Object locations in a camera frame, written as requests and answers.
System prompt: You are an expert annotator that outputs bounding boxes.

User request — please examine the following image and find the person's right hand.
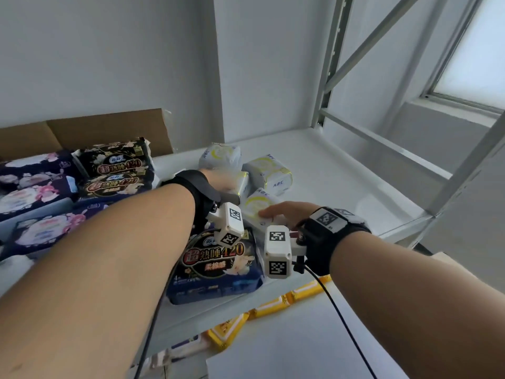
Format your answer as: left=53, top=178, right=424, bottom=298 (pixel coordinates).
left=260, top=201, right=319, bottom=231

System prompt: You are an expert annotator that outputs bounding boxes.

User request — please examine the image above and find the person's left hand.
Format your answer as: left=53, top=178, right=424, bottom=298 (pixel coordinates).
left=199, top=167, right=240, bottom=193

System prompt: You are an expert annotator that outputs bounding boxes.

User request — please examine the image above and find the white metal shelf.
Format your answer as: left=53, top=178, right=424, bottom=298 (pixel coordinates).
left=0, top=0, right=505, bottom=379

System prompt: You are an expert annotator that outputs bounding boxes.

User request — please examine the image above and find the person's left forearm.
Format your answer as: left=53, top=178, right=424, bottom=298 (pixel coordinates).
left=0, top=184, right=196, bottom=379

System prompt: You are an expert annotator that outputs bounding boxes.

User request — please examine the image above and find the person's right forearm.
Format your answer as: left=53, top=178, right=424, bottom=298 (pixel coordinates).
left=329, top=231, right=505, bottom=379

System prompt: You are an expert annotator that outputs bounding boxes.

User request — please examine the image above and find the white marker plate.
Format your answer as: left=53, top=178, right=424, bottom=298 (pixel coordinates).
left=309, top=207, right=368, bottom=233

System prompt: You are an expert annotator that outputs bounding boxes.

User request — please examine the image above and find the brown cardboard sheet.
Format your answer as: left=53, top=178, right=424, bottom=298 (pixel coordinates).
left=0, top=108, right=174, bottom=162

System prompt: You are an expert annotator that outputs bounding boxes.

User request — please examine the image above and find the frosted glass window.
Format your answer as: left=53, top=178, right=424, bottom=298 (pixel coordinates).
left=420, top=0, right=505, bottom=115

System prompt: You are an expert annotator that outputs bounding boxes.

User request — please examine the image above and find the black wrist strap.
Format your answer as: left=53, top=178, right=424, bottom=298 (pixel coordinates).
left=296, top=207, right=371, bottom=277
left=159, top=169, right=221, bottom=237

